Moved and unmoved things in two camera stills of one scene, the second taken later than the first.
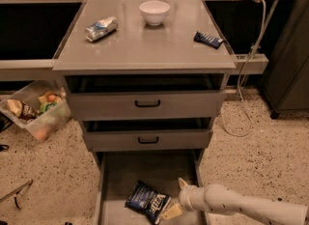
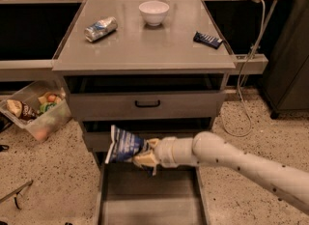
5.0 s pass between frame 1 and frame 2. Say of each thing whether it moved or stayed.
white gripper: moved
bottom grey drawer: stayed
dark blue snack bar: stayed
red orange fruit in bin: stayed
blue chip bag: moved
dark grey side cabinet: stayed
